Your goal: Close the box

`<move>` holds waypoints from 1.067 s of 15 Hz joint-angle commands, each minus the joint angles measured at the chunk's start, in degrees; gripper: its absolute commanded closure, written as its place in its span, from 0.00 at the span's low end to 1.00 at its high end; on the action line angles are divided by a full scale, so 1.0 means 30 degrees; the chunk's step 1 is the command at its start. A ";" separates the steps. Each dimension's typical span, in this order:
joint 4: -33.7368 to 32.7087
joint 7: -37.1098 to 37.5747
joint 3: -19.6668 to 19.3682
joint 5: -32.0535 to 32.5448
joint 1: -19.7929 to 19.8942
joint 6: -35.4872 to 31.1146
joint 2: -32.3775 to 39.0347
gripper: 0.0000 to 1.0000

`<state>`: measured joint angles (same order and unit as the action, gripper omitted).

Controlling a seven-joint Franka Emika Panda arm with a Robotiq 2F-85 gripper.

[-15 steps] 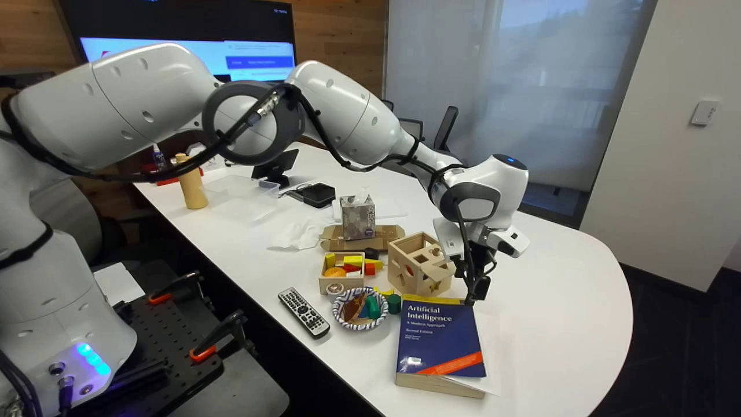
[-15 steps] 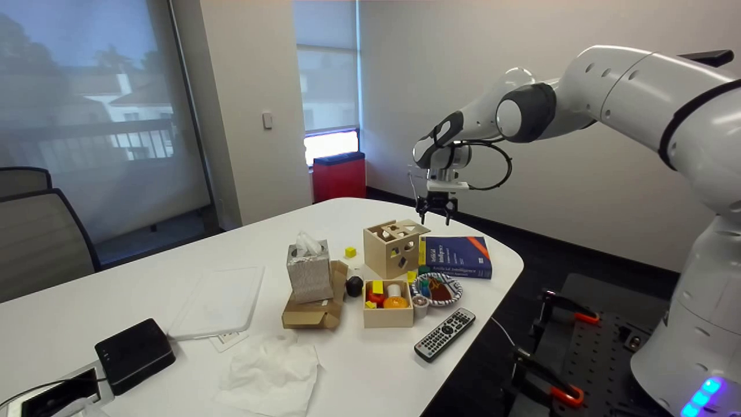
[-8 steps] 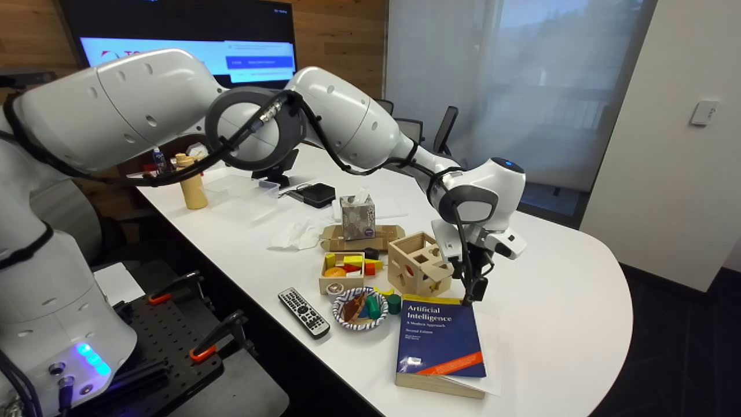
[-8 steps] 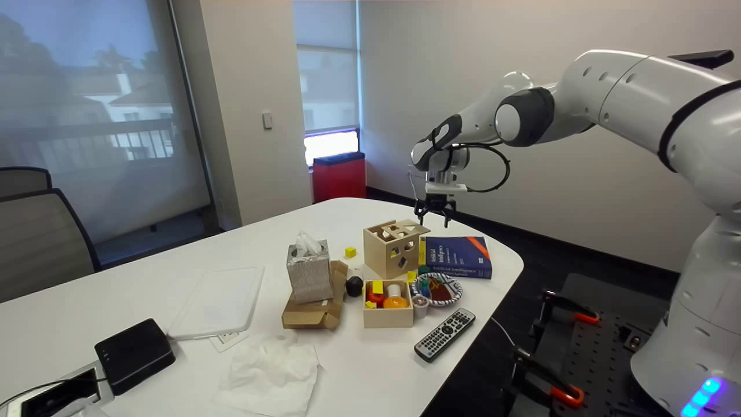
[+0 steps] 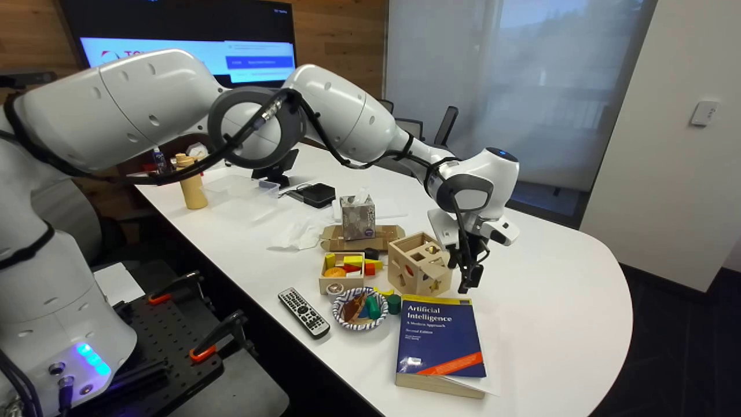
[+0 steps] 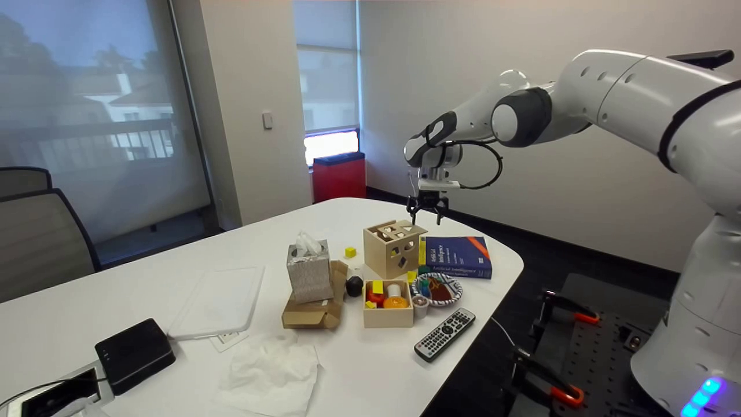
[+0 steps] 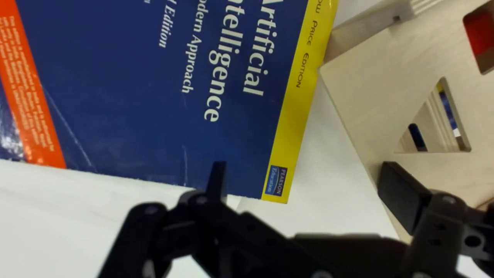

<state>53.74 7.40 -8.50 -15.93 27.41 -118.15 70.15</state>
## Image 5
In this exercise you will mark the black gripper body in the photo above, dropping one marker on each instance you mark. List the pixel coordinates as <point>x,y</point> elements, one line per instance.
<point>466,238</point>

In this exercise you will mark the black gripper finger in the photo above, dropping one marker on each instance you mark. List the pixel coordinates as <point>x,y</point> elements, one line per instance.
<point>464,285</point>
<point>476,275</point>

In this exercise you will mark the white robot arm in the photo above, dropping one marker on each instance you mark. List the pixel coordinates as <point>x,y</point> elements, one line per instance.
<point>61,340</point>

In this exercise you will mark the wooden shape sorter box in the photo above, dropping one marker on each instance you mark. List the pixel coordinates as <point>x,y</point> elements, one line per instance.
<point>419,265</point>

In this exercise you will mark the small wooden box with blocks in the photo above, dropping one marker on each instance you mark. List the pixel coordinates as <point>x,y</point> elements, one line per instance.
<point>349,269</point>

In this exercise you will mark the blue artificial intelligence book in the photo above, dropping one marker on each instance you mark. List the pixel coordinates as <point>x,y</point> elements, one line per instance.
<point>439,348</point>

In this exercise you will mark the wooden tray with grey bag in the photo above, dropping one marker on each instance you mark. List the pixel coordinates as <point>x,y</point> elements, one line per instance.
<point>358,228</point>

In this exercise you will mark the patterned bowl with toys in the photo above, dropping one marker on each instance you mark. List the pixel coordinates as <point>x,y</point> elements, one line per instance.
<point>361,308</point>

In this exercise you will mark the black office chair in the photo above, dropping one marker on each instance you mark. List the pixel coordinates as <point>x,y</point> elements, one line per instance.
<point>416,128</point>

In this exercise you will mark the black flat device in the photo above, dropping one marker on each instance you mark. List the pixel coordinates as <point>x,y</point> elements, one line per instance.
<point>317,196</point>

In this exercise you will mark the black and silver remote control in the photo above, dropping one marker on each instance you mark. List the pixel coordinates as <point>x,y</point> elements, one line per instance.
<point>305,314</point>

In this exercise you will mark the orange black clamp right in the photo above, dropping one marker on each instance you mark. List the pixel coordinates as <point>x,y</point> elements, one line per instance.
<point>231,328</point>

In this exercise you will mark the orange black clamp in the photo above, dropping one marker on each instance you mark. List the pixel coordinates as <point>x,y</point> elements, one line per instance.
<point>231,328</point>
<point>170,290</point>

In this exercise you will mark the orange black clamp left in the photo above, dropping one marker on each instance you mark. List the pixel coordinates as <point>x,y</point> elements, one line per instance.
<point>170,290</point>

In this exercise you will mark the yellow wooden figure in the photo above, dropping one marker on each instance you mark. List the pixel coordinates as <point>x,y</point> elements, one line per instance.
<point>194,188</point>

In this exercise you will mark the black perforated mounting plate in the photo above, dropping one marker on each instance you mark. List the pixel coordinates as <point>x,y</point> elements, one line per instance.
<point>158,376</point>

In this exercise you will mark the monitor screen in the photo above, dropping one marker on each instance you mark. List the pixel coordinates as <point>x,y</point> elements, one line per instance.
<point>241,43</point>

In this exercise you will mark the white wall switch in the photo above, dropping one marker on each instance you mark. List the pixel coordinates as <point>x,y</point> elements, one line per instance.
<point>702,114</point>

